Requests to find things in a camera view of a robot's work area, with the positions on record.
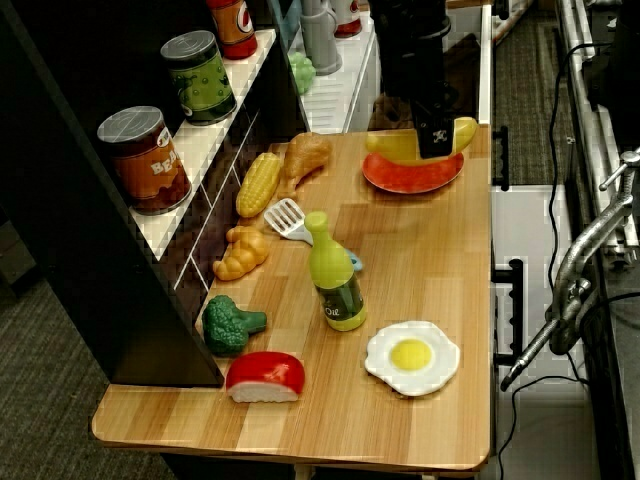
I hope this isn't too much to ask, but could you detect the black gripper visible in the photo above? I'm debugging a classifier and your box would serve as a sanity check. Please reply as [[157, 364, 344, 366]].
[[380, 69, 460, 159]]

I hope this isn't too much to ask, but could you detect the yellow toy banana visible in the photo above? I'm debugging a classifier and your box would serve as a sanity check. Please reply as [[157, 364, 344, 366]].
[[364, 116, 479, 168]]

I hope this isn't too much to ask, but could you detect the red round plate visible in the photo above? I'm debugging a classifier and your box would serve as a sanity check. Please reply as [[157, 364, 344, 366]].
[[361, 149, 465, 195]]

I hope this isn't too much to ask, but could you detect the brown toy chicken drumstick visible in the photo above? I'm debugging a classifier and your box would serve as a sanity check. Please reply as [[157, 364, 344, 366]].
[[276, 131, 333, 200]]

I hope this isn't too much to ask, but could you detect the red white cup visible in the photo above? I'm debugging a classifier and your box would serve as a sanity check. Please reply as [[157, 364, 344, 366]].
[[331, 0, 362, 39]]

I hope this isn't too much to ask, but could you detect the grey toy faucet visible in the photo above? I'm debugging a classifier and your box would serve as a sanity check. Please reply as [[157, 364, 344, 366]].
[[298, 0, 344, 77]]

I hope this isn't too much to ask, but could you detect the green olive oil bottle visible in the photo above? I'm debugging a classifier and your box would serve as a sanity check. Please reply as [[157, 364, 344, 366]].
[[304, 210, 368, 332]]

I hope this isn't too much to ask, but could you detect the yellow toy corn cob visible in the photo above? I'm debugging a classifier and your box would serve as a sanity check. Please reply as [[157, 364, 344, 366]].
[[235, 152, 282, 219]]

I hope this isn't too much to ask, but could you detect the metal clamp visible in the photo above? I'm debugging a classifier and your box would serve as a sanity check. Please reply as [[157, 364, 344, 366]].
[[501, 147, 640, 392]]

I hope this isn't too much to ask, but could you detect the orange toy croissant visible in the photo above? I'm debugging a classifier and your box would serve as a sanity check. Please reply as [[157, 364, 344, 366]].
[[212, 225, 270, 282]]

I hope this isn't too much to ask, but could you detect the red ketchup bottle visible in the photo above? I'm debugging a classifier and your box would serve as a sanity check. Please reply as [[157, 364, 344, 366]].
[[206, 0, 259, 61]]

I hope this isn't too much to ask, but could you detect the toy fried egg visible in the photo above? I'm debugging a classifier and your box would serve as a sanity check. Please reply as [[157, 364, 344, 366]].
[[363, 320, 461, 398]]

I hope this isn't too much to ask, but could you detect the green peas can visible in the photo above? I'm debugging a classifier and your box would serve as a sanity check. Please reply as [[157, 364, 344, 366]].
[[160, 30, 238, 126]]

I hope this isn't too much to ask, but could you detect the green toy broccoli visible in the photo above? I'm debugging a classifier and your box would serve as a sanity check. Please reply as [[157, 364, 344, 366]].
[[201, 294, 268, 358]]

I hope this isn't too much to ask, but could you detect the red toy sushi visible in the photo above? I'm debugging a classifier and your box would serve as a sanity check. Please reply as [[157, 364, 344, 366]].
[[225, 351, 305, 404]]

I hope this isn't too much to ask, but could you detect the orange beans can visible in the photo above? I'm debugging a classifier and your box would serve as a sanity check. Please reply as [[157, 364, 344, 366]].
[[96, 105, 193, 216]]

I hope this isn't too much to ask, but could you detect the black shelf unit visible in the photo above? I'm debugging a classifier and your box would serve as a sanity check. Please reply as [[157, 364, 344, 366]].
[[0, 0, 311, 389]]

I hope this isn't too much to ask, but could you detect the small black cabinet handle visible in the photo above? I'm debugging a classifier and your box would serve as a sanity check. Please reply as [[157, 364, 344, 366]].
[[492, 125, 510, 192]]

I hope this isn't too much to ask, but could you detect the black cable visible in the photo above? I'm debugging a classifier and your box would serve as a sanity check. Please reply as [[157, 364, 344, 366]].
[[546, 42, 619, 286]]

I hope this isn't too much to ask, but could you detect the aluminium frame rail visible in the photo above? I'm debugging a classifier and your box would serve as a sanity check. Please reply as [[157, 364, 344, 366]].
[[553, 0, 640, 264]]

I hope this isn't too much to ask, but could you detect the blue handled grey spatula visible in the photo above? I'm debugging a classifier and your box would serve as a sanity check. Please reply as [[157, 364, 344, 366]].
[[263, 197, 365, 272]]

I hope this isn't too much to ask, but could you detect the large black cabinet handle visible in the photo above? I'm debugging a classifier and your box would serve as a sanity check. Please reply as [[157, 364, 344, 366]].
[[492, 258, 525, 371]]

